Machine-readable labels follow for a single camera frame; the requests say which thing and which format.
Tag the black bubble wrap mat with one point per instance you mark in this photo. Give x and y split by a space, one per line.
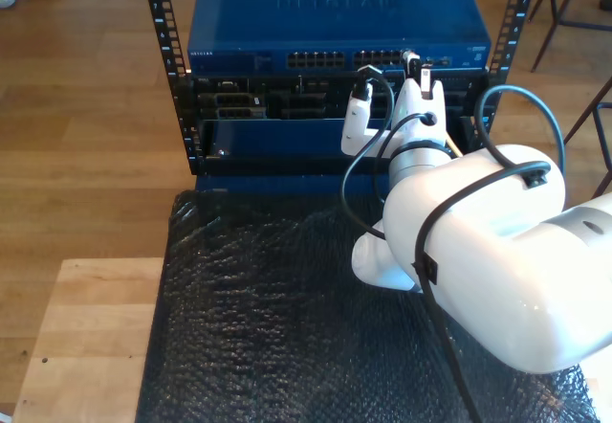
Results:
287 322

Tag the black metal stool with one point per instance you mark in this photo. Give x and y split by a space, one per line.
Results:
574 24

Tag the blue network switch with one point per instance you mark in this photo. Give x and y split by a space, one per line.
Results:
334 16

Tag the black rack server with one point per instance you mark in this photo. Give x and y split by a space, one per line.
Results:
296 102

